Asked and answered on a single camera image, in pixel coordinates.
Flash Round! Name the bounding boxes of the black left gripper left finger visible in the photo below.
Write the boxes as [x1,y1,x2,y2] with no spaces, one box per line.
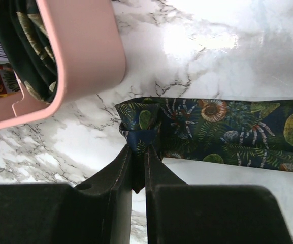
[0,146,132,243]

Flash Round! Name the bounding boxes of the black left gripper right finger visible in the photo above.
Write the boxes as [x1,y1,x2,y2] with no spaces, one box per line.
[144,147,292,243]

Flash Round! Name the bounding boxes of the dark green nature-print tie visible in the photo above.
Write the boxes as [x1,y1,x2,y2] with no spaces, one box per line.
[115,96,293,175]

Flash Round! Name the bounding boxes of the pink divided organizer box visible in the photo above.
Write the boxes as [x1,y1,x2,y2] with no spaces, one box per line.
[0,0,126,129]

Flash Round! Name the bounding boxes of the rolled black patterned tie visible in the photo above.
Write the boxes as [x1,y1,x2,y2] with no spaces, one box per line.
[0,1,58,103]

